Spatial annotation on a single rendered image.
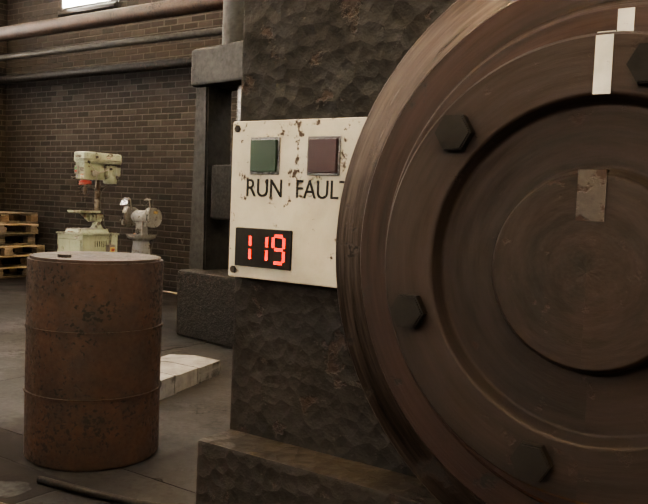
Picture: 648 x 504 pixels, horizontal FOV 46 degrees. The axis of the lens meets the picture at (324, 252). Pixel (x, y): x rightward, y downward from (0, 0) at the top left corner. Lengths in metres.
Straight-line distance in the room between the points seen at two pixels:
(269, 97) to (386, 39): 0.16
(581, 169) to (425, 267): 0.12
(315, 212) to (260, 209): 0.08
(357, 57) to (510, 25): 0.29
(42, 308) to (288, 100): 2.58
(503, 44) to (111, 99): 9.85
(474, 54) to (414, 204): 0.13
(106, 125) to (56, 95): 1.12
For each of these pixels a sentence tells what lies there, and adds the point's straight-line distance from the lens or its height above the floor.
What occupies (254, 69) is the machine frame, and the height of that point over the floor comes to 1.30.
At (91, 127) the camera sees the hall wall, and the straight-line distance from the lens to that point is 10.60.
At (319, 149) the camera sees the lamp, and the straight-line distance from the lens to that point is 0.82.
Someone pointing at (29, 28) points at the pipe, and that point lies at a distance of 10.57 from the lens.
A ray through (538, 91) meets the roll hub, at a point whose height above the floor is 1.22.
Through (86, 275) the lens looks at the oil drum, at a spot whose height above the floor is 0.82.
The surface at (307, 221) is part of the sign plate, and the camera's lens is 0.83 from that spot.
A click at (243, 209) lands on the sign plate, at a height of 1.14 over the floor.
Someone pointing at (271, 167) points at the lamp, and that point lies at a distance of 0.85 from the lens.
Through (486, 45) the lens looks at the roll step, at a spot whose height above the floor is 1.27.
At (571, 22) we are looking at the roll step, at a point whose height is 1.27.
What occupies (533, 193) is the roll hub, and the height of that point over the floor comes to 1.16.
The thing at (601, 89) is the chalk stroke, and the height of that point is 1.22.
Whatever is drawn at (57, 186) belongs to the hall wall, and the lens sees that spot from 11.10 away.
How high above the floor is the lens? 1.15
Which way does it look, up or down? 4 degrees down
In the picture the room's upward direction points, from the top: 2 degrees clockwise
